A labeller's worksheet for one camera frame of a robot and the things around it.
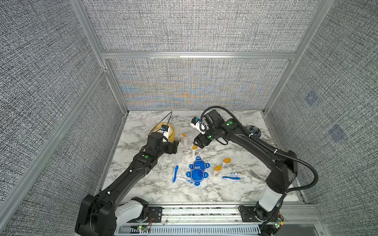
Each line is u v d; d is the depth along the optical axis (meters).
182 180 0.85
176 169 0.88
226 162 0.82
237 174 0.86
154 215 0.73
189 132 0.93
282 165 0.45
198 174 0.86
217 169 0.78
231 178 0.85
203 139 0.70
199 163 0.90
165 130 0.70
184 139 0.92
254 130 1.04
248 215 0.73
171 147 0.72
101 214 0.39
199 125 0.70
